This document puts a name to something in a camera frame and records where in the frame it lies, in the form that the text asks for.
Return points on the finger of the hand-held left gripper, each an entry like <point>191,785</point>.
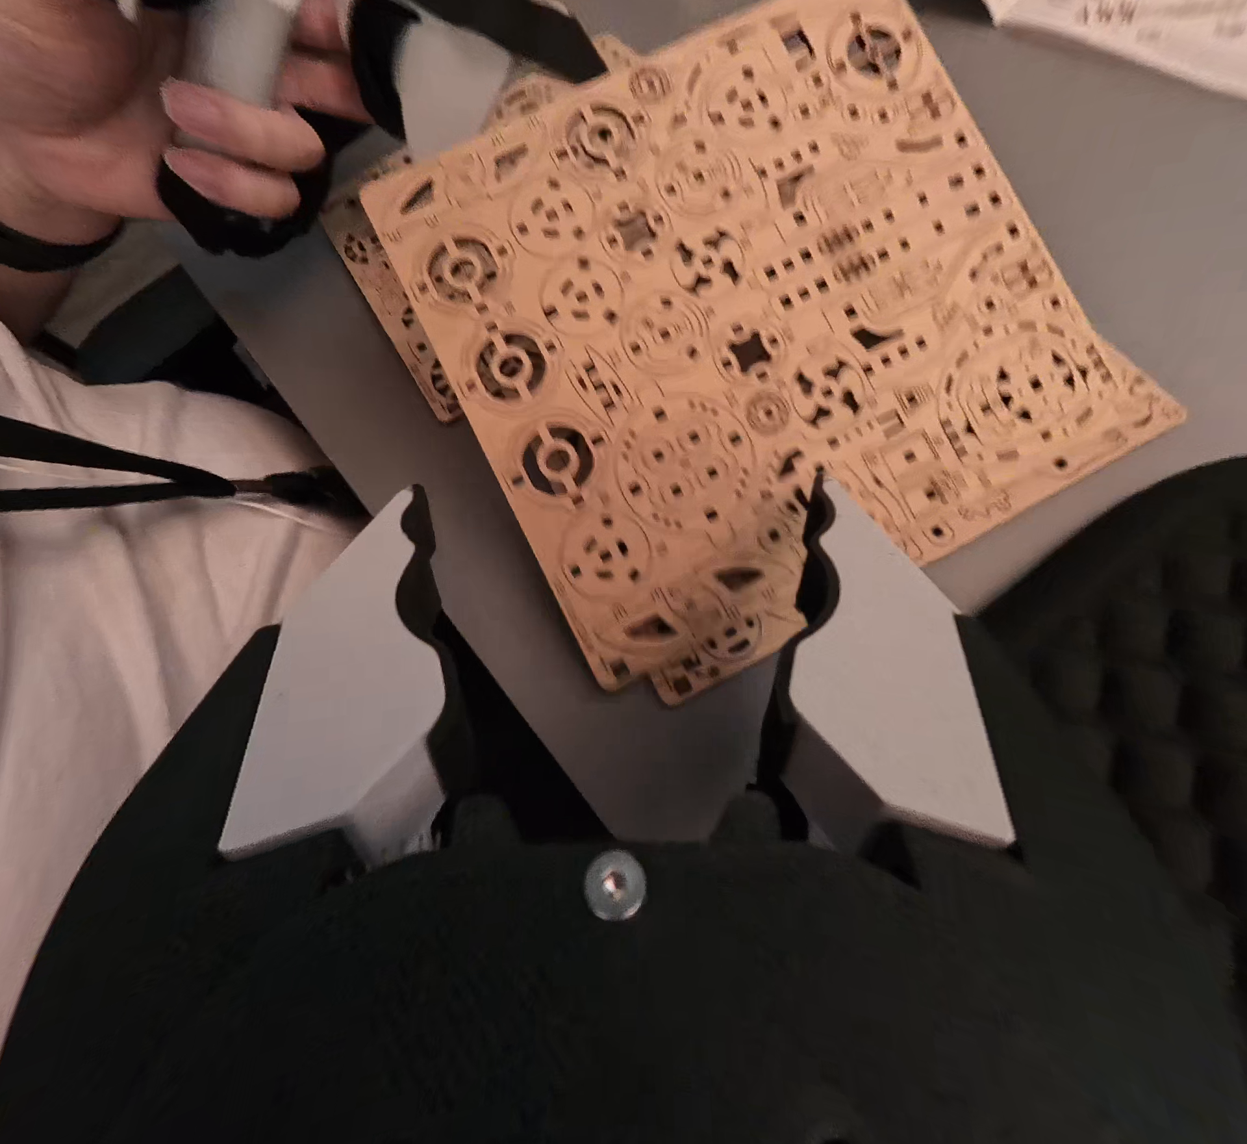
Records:
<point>453,90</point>

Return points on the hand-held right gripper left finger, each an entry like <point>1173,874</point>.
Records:
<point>342,695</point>

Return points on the gear-oval wooden parts sheet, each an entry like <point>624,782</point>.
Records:
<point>1033,218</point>

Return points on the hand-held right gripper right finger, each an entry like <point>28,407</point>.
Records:
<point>877,695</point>

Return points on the person's left forearm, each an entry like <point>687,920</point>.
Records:
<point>26,301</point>

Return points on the black wrist band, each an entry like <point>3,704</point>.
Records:
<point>49,255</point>

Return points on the person's left hand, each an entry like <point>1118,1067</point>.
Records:
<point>59,90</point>

